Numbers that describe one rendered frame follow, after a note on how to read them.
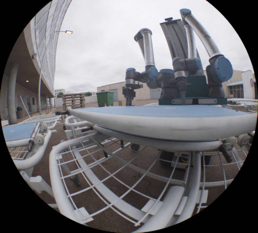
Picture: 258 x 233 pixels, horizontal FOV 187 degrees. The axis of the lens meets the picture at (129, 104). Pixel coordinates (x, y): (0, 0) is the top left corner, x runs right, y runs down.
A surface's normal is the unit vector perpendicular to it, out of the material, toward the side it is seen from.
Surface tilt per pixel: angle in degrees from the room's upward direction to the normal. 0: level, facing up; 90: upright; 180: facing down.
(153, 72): 95
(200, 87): 90
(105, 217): 0
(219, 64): 95
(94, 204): 0
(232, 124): 59
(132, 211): 0
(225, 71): 95
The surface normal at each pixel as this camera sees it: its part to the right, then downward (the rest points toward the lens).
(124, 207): -0.07, -0.99
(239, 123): -0.51, -0.43
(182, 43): -0.62, 0.10
